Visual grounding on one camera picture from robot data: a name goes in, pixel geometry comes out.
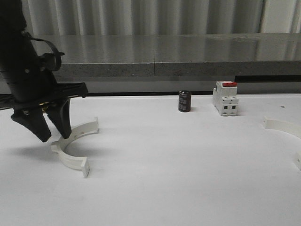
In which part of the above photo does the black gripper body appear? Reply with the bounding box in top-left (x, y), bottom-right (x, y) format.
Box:
top-left (13, 70), bottom-right (88, 110)

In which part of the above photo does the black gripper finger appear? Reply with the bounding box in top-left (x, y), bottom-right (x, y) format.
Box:
top-left (46, 98), bottom-right (71, 139)
top-left (11, 108), bottom-right (51, 142)

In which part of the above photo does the white half pipe clamp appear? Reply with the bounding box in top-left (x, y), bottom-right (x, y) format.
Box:
top-left (263, 117), bottom-right (301, 171)
top-left (51, 117), bottom-right (100, 178)

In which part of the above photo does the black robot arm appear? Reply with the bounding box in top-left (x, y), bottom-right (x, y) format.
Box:
top-left (0, 0), bottom-right (88, 142)

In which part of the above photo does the grey stone counter ledge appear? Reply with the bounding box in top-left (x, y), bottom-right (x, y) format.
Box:
top-left (43, 33), bottom-right (301, 81)

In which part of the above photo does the black cylindrical capacitor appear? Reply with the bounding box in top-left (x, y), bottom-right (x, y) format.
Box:
top-left (178, 90), bottom-right (191, 113)

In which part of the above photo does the black strap cable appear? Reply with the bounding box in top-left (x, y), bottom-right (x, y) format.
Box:
top-left (30, 37), bottom-right (65, 71)

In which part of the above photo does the white circuit breaker red switch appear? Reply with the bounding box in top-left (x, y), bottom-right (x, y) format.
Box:
top-left (213, 81), bottom-right (239, 116)

